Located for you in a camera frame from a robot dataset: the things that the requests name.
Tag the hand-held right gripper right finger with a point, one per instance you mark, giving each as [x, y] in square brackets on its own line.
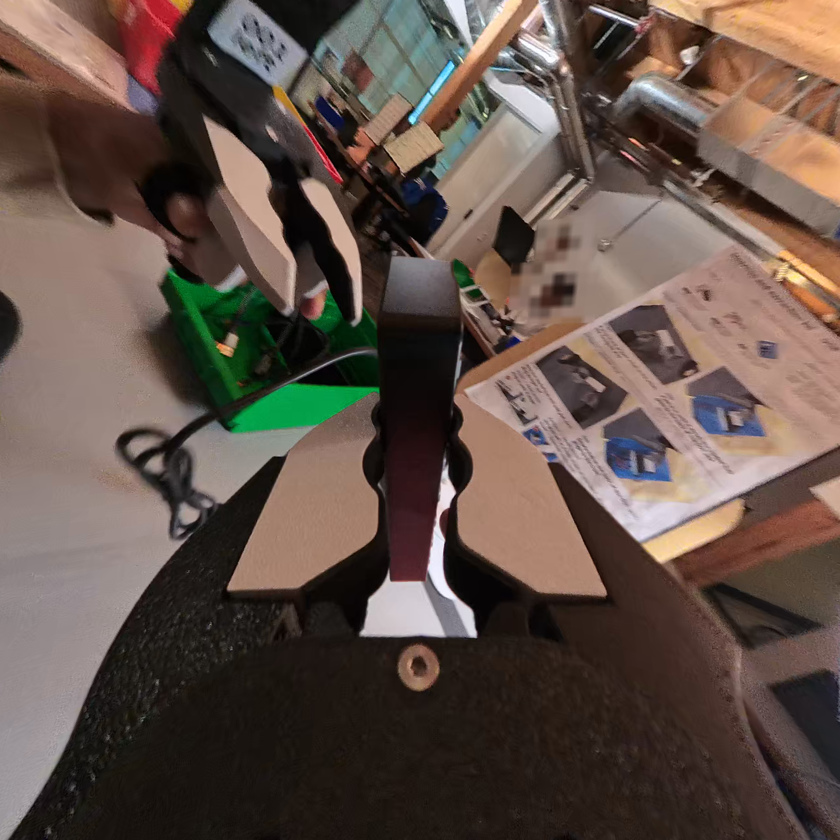
[525, 518]

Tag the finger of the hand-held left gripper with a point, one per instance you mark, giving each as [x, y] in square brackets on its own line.
[338, 243]
[243, 210]

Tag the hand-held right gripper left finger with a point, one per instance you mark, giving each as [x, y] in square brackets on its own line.
[308, 512]

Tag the green plastic bin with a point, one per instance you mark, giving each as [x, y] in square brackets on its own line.
[295, 407]

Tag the black usb hub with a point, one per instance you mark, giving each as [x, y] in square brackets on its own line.
[420, 394]

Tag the person's left forearm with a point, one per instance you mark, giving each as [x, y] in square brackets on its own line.
[65, 144]

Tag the person's left hand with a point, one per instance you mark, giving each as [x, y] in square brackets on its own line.
[190, 226]

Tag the black bin divider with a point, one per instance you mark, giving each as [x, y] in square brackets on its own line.
[308, 341]

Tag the silver air duct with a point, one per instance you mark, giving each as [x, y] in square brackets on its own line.
[656, 98]

